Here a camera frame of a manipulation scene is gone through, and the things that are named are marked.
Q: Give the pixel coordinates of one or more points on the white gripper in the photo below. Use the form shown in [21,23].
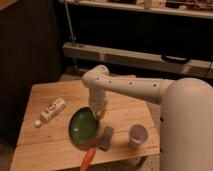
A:
[98,102]

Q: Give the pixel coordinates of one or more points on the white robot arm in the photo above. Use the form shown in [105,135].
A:
[186,130]

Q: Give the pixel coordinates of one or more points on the grey rectangular block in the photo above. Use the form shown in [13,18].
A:
[106,138]

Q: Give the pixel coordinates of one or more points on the white tube with cap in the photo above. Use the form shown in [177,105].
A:
[50,112]

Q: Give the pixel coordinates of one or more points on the orange carrot toy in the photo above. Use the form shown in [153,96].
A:
[88,159]

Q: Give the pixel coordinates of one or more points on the white paper cup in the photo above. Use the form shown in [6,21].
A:
[138,134]

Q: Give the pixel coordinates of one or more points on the wooden lower shelf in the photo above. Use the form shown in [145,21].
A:
[137,59]

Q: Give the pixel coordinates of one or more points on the wooden shelf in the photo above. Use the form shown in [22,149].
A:
[128,7]
[137,59]

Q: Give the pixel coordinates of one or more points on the metal pole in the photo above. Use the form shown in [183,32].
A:
[72,36]

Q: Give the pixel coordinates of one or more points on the wooden upper shelf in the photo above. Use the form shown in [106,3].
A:
[128,7]

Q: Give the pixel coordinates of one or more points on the black handle on shelf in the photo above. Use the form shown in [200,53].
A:
[175,59]

